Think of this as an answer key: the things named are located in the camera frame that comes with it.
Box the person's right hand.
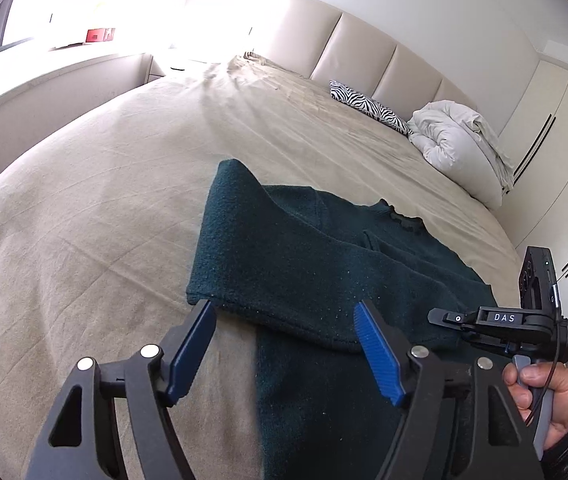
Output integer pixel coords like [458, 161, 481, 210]
[501, 360, 568, 453]

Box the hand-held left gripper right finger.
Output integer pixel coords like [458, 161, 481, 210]
[353, 300, 545, 480]

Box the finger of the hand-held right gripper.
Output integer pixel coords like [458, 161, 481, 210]
[427, 308, 479, 330]

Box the bed with beige sheet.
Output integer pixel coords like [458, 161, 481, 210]
[0, 54, 521, 480]

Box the dark green sweater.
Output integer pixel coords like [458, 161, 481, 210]
[186, 159, 501, 480]

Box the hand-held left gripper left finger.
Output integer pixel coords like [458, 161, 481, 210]
[24, 299, 217, 480]

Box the white wardrobe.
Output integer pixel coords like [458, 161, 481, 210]
[496, 49, 568, 286]

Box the zebra print pillow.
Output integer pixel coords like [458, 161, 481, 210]
[329, 80, 413, 137]

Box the cream padded headboard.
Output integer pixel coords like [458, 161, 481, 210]
[244, 0, 540, 137]

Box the white duvet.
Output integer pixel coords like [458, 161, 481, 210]
[406, 100, 516, 212]

